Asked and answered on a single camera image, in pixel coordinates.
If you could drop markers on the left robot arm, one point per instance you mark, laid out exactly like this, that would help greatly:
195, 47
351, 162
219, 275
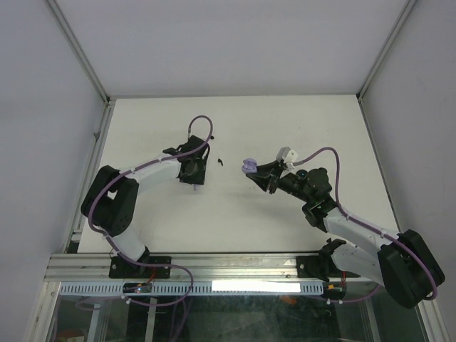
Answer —
111, 199

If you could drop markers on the grey slotted cable duct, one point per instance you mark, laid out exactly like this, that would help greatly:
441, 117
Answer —
198, 288

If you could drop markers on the lilac round charging case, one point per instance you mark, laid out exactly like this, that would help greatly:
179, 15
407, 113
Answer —
249, 166

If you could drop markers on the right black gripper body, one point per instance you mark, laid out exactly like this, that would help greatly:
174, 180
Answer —
274, 182

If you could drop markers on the black base bracket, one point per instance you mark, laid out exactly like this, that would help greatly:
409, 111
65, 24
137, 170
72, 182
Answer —
309, 267
122, 269

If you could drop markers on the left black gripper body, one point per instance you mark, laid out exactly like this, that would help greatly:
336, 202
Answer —
197, 175

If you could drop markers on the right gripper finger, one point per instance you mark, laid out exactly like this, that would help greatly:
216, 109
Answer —
262, 181
271, 168

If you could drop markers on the aluminium mounting rail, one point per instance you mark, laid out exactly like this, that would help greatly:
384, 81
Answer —
203, 266

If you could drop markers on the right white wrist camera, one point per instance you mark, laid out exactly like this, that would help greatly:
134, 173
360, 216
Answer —
287, 157

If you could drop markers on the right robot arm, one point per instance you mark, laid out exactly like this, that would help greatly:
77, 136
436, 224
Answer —
401, 263

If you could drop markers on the right black base bracket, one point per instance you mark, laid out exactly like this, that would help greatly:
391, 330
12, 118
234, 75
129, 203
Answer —
309, 267

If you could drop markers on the left black base bracket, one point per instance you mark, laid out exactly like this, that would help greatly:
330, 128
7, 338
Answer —
122, 269

